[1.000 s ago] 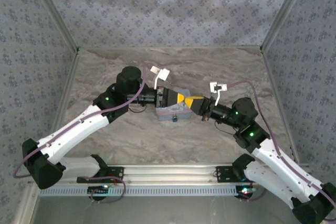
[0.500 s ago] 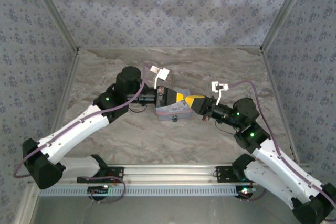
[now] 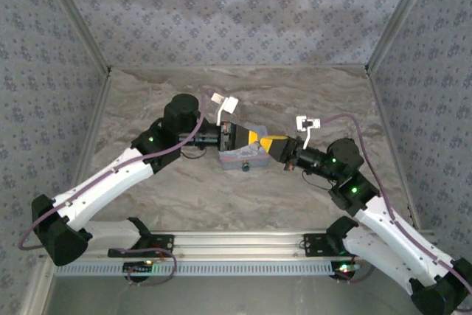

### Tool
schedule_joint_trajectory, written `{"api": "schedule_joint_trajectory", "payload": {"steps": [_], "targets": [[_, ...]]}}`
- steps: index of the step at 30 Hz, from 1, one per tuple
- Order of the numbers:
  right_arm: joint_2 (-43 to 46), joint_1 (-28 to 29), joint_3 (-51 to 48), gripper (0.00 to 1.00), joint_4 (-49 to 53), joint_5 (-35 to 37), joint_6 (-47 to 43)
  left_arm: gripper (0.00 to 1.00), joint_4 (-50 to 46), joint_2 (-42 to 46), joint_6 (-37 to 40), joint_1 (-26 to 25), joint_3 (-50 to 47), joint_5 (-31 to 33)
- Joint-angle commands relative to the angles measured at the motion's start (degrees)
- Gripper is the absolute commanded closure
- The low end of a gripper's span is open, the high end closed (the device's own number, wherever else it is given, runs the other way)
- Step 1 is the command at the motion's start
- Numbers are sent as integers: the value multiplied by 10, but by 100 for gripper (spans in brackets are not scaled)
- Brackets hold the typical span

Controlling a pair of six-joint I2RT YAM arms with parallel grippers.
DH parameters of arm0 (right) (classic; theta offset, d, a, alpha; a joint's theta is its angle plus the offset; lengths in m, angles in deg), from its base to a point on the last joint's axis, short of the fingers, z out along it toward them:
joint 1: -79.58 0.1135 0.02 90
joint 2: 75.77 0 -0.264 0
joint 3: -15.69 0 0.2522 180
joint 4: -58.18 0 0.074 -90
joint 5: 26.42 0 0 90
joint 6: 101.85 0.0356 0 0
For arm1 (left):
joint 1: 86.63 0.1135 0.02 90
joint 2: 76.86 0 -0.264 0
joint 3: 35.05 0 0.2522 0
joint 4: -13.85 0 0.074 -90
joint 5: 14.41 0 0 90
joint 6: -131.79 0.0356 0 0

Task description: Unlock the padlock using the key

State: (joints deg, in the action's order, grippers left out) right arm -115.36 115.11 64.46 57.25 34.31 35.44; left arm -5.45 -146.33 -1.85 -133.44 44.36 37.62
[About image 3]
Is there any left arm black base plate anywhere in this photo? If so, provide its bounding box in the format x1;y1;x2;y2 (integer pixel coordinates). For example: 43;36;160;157
107;233;176;258

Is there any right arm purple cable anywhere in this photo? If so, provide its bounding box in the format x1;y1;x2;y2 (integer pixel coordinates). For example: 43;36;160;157
319;112;472;311

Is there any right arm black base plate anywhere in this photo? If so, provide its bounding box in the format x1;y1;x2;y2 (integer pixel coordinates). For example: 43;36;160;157
302;232;355;257

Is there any aluminium table side rail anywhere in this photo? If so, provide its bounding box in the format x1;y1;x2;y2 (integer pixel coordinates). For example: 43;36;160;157
73;70;114;194
367;70;423;229

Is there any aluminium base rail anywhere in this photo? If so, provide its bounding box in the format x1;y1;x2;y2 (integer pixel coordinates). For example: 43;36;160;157
55;229;438;260

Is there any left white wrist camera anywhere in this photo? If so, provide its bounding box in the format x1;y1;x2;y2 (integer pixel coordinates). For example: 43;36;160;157
209;93;239;127

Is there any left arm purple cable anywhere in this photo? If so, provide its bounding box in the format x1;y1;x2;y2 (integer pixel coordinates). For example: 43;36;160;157
18;88;224;287

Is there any white slotted cable duct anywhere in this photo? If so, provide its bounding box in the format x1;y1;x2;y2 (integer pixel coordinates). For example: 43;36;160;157
54;260;355;278

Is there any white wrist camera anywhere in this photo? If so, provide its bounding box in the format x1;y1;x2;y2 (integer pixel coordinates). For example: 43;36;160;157
209;93;239;127
296;115;322;150

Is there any blue cartoon tin box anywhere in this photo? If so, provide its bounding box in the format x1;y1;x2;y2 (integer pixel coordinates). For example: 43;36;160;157
218;125;273;173

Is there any grey metal sheet panel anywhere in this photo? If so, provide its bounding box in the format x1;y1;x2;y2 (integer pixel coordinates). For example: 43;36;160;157
44;274;417;315

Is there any aluminium frame leg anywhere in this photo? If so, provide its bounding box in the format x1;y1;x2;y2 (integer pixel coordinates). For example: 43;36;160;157
20;258;56;315

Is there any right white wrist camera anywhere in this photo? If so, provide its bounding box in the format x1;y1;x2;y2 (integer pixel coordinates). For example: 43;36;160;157
296;115;322;150

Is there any aluminium frame post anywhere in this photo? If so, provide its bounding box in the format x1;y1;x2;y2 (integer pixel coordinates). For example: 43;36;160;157
367;0;439;72
36;0;113;75

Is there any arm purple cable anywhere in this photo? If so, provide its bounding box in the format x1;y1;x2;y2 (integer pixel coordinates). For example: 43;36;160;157
319;112;472;311
18;88;224;287

